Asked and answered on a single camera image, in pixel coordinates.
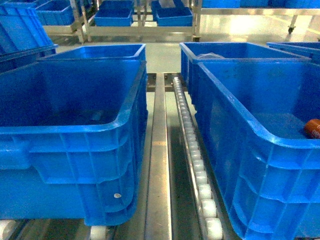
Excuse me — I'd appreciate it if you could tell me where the front right blue bin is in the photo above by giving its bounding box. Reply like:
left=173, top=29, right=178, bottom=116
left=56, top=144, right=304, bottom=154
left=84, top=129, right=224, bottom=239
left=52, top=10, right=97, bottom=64
left=196, top=59, right=320, bottom=240

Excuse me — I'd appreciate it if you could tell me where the white roller track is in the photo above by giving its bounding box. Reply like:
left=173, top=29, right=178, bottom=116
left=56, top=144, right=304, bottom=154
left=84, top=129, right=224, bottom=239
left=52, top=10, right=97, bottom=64
left=172, top=76, right=224, bottom=240

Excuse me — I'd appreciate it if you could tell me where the rear right blue bin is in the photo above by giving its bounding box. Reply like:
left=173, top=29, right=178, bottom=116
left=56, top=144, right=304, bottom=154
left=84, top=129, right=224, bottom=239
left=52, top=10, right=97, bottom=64
left=179, top=42, right=311, bottom=105

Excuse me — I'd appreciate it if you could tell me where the rear left blue bin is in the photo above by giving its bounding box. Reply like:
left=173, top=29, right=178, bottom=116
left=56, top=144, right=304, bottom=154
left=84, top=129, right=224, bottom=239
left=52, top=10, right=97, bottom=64
left=40, top=43, right=146, bottom=61

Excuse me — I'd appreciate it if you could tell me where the blue bin far left stacked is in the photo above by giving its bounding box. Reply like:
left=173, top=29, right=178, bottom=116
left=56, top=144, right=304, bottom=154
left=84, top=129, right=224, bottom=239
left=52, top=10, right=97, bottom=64
left=0, top=4, right=58, bottom=73

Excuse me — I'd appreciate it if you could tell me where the steel centre guide rail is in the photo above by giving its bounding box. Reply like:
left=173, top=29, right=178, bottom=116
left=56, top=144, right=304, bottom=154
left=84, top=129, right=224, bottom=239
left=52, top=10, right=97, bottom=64
left=144, top=73, right=172, bottom=240

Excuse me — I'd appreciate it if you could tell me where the front left blue bin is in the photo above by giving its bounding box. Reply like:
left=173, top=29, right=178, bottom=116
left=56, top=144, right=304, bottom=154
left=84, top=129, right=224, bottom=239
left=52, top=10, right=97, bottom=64
left=0, top=59, right=148, bottom=226

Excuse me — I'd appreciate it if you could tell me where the orange cylindrical cap 4680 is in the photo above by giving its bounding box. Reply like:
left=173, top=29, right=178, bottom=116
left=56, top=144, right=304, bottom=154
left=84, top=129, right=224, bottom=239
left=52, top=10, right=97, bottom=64
left=304, top=118, right=320, bottom=139

